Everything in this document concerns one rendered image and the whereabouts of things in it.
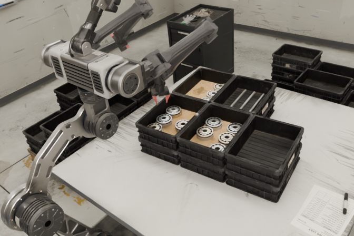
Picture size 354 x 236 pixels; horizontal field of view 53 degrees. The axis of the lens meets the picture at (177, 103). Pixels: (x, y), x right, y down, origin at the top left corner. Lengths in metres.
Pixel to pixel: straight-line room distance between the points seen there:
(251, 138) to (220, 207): 0.46
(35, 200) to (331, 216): 1.41
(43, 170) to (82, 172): 0.48
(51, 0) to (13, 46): 0.75
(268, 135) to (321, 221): 0.56
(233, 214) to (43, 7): 3.67
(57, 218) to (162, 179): 0.62
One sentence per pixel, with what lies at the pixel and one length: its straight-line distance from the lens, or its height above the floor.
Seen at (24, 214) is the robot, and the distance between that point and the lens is 1.79.
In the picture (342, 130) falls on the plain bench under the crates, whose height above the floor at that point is 0.70.
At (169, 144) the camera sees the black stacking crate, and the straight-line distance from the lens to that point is 2.07.
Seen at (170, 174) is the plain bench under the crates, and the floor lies 0.70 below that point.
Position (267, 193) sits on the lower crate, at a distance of 1.92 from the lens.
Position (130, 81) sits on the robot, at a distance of 1.48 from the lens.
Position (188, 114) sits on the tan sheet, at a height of 0.83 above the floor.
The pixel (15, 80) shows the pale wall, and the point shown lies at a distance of 4.79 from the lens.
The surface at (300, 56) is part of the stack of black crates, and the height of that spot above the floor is 0.49.
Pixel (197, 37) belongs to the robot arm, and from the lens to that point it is 1.72.
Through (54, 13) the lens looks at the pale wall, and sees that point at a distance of 4.90.
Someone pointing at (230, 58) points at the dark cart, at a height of 0.34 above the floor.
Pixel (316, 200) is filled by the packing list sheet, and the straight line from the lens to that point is 2.00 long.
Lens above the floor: 2.16
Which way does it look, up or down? 33 degrees down
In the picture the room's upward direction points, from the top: 6 degrees counter-clockwise
